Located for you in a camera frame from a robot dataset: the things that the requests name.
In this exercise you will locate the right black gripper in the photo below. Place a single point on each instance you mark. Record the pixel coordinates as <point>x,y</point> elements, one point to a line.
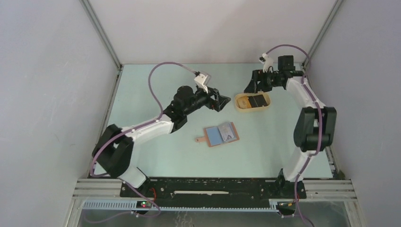
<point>257,75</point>

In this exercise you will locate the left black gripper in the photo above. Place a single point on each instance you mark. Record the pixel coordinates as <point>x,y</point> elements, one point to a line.
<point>219,101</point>

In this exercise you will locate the beige oval tray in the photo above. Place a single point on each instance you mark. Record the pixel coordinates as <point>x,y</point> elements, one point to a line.
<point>266,96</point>

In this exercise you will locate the gold credit card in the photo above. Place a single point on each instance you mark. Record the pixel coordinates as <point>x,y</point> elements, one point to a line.
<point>243,102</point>

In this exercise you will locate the orange leather card holder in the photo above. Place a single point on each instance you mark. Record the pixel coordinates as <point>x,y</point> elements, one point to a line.
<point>219,135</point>

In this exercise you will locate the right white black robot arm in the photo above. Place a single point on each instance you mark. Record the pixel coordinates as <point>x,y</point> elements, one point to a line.
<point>314,130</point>

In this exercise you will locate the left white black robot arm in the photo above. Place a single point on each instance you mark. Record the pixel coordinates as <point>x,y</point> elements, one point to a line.
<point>114,149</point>

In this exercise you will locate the black credit card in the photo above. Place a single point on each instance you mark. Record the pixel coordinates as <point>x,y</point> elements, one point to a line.
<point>257,101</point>

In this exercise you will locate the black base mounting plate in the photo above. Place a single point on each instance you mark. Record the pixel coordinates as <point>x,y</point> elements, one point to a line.
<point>224,193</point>

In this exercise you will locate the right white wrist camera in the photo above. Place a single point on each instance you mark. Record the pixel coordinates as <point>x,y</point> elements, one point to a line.
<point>266,61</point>

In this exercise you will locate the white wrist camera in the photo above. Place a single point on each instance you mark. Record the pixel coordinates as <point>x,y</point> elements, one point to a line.
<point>266,61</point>
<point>201,80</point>

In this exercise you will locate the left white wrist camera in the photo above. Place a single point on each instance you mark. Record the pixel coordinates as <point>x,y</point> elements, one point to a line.
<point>201,80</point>

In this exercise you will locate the white slotted cable duct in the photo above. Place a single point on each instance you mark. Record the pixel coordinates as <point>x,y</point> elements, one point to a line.
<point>127,205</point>

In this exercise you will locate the aluminium frame rail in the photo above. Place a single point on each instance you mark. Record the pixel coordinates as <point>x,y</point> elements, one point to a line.
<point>316,190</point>

